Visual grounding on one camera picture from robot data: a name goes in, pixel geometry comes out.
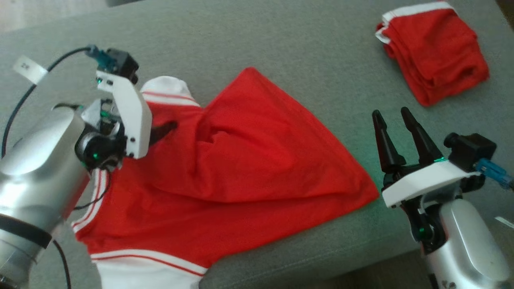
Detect left camera cable blue plug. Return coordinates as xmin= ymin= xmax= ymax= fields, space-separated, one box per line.
xmin=0 ymin=45 xmax=112 ymax=159

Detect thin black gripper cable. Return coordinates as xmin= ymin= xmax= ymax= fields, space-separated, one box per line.
xmin=51 ymin=169 xmax=112 ymax=289

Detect right camera cable blue plug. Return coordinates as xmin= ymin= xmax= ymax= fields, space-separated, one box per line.
xmin=474 ymin=158 xmax=514 ymax=190

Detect red basketball shorts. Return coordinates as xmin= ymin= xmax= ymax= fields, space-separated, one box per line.
xmin=375 ymin=1 xmax=490 ymax=108

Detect red basketball jersey number 23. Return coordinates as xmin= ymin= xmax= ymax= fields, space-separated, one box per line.
xmin=71 ymin=66 xmax=380 ymax=289

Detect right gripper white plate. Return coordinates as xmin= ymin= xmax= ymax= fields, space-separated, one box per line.
xmin=371 ymin=106 xmax=481 ymax=254

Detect camera cable blue plug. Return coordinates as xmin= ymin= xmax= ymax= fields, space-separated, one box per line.
xmin=0 ymin=45 xmax=112 ymax=159
xmin=474 ymin=158 xmax=514 ymax=190

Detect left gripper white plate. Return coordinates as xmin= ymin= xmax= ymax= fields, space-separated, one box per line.
xmin=75 ymin=69 xmax=178 ymax=170

